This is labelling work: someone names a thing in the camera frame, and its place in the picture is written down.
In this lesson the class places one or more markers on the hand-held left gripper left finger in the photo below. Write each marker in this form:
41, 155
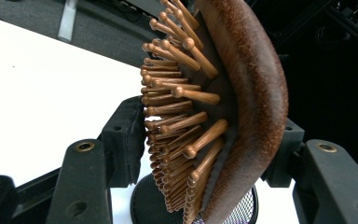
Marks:
124, 140

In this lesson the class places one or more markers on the white-legged desk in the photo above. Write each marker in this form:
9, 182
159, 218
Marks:
67, 18

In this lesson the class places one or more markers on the black mesh cup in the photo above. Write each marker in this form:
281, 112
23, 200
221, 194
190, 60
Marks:
149, 202

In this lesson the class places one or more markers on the wooden paddle hairbrush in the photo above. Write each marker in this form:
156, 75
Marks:
254, 93

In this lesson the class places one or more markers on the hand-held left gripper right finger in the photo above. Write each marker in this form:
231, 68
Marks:
323, 174

